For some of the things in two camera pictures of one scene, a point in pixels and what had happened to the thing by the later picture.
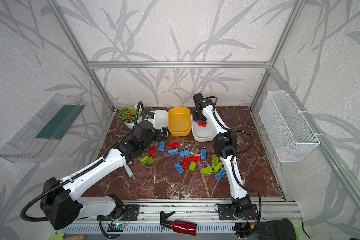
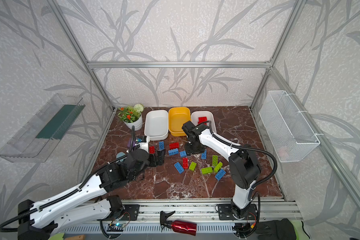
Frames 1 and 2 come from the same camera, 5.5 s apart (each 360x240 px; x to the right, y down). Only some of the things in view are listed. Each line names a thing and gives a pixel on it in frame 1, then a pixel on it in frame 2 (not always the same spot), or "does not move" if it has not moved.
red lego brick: (152, 151) does not move
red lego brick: (186, 163) does not move
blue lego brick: (173, 151) does not move
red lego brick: (174, 145) does not move
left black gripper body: (161, 133) → (153, 159)
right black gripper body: (199, 116) → (193, 147)
